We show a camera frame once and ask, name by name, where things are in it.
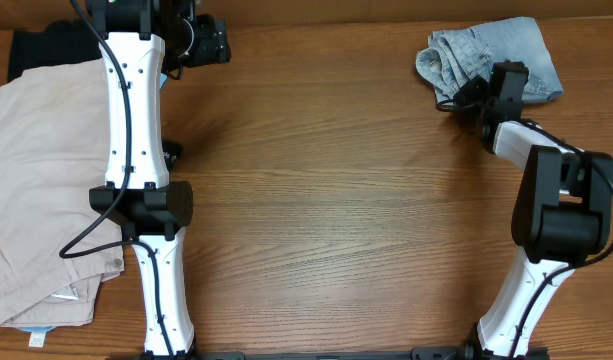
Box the light blue denim shorts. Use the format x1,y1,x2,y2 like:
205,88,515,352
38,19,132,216
415,17,564,104

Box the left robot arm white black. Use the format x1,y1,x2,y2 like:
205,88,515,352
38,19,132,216
86,0,231,359

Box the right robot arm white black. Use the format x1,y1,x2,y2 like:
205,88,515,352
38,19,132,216
452,63,613,359

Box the black garment with white logo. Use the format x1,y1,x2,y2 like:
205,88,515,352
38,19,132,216
162,140,183,172

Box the black folded garment top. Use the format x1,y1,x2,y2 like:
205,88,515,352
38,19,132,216
7,20,101,82

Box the beige folded shorts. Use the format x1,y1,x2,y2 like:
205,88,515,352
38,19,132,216
0,60,124,328

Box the light blue folded garment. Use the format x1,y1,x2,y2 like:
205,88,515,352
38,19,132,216
0,325,57,333

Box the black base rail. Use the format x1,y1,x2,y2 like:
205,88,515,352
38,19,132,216
105,345,551,360

